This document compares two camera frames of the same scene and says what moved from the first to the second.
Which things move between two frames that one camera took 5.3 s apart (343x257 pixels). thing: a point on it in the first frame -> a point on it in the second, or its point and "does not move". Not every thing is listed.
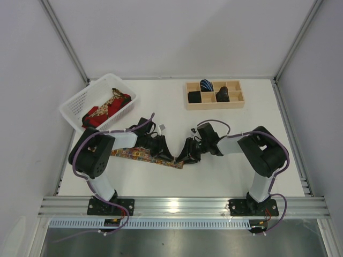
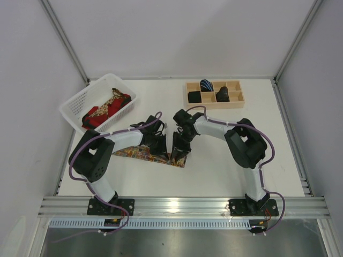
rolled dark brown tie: [222, 96] does not move
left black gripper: [156, 144] does not move
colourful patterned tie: [144, 153] does not move
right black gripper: [192, 147] -> [182, 137]
